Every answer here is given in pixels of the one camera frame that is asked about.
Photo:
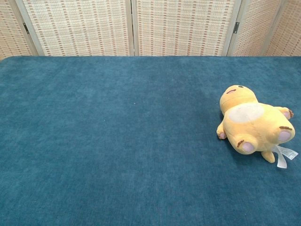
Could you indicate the yellow plush toy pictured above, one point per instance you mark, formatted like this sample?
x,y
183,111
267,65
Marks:
x,y
249,127

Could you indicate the blue velvet tablecloth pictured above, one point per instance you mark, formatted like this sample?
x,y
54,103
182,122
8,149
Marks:
x,y
117,146

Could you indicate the woven folding screen panel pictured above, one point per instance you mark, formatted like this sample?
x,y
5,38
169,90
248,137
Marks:
x,y
289,30
77,26
185,26
254,26
9,28

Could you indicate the black screen hinge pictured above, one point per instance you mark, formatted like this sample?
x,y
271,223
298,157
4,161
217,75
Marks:
x,y
236,27
26,28

